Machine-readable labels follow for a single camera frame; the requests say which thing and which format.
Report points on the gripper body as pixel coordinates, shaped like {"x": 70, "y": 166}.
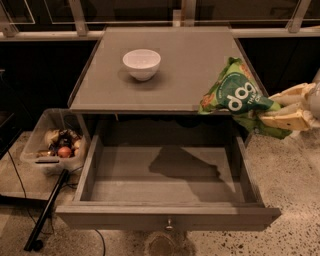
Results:
{"x": 315, "y": 104}

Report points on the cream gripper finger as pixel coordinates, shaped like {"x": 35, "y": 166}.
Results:
{"x": 291, "y": 100}
{"x": 293, "y": 121}

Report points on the green rice chip bag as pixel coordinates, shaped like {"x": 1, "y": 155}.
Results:
{"x": 236, "y": 91}

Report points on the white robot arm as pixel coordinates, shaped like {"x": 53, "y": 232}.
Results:
{"x": 300, "y": 107}

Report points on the open grey top drawer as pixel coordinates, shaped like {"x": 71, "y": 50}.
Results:
{"x": 141, "y": 187}

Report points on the grey cabinet with top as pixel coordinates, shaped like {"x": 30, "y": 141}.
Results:
{"x": 191, "y": 60}

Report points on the metal drawer knob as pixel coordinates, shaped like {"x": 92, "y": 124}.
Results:
{"x": 169, "y": 226}

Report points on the white ceramic bowl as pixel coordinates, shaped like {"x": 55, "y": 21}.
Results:
{"x": 142, "y": 64}

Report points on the red apple in bin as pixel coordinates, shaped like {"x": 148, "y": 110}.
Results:
{"x": 64, "y": 152}

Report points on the clear plastic storage bin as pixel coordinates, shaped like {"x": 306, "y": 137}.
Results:
{"x": 55, "y": 128}

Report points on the black pole on floor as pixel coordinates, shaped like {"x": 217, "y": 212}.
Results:
{"x": 33, "y": 243}

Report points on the metal window frame railing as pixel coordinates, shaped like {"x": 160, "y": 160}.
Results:
{"x": 36, "y": 20}

